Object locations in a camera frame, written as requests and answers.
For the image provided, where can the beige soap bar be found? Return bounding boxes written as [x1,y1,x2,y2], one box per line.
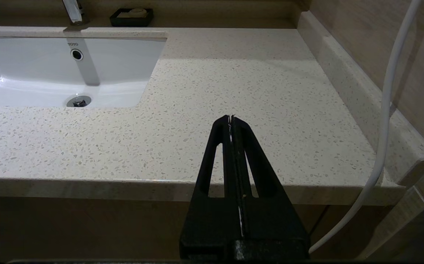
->
[118,8,148,18]

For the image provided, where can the chrome sink drain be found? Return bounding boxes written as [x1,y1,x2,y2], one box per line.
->
[66,95,92,108]

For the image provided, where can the brown vanity cabinet front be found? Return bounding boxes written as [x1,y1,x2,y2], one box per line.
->
[0,191,424,263]

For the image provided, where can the white cable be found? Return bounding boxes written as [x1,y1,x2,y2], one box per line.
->
[309,0,423,254]

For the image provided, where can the black soap dish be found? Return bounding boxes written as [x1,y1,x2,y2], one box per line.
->
[110,8,154,27]

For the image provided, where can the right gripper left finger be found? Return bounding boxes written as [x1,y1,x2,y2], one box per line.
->
[180,115,242,260]

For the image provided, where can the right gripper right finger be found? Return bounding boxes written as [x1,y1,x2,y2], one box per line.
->
[232,116,310,260]

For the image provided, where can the white sink basin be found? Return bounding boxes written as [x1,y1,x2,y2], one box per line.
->
[0,36,168,109]

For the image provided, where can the chrome faucet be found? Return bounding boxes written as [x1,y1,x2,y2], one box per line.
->
[62,0,89,25]

